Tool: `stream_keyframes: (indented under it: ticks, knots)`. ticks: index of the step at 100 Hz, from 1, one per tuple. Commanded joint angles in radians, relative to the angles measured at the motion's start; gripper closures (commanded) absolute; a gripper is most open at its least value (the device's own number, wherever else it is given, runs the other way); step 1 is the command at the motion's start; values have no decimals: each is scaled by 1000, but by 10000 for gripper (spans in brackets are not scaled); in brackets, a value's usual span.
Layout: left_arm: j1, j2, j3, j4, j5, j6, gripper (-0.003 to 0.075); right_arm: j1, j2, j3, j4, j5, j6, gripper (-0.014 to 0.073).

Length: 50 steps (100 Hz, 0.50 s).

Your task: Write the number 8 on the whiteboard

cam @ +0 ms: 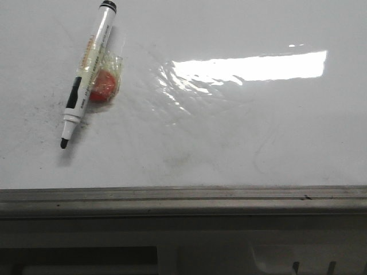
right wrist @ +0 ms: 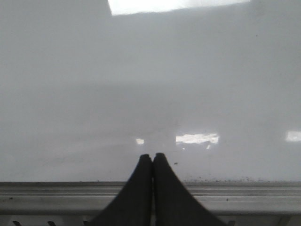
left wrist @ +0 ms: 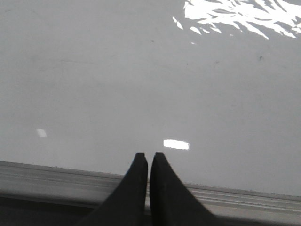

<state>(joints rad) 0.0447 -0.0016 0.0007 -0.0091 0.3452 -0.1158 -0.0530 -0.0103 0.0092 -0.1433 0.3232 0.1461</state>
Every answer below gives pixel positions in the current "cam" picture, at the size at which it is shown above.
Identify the red magnet taped to marker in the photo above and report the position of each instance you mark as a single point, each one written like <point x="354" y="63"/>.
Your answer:
<point x="107" y="81"/>

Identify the white black whiteboard marker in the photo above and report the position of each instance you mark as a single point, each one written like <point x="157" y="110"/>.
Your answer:
<point x="87" y="70"/>

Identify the white whiteboard surface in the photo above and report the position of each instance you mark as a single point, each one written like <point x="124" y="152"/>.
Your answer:
<point x="213" y="93"/>

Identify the white base panel below board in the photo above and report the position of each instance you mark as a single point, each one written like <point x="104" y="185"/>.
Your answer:
<point x="185" y="245"/>

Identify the grey aluminium whiteboard frame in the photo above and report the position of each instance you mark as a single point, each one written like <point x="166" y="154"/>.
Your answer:
<point x="181" y="201"/>

